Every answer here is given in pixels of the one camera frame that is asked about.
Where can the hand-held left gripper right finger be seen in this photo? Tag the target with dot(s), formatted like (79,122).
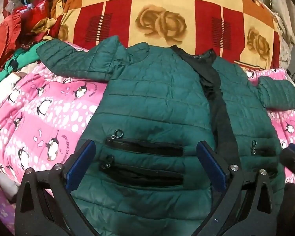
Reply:
(211,164)

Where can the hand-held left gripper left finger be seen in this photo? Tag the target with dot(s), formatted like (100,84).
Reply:
(81,162)

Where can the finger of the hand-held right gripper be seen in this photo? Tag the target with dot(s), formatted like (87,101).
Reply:
(293,158)

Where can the green quilted puffer jacket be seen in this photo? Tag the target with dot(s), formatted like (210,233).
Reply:
(150,98)

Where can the pink penguin print blanket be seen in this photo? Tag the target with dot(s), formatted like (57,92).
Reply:
(51,113)

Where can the purple floral sheet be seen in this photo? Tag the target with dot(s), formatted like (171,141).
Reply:
(1,213)

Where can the green cloth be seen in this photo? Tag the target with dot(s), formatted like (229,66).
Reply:
(24,54)

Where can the cream lace cloth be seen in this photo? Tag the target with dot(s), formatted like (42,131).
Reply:
(286,32)

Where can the gold satin cloth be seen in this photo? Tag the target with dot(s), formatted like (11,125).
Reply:
(48,25)

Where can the red ruffled garment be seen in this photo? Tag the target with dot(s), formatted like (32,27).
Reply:
(5,41)

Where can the red printed cloth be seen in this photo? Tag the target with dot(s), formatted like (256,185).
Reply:
(35,12)

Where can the red checked rose print quilt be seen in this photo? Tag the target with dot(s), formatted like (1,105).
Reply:
(162,0)

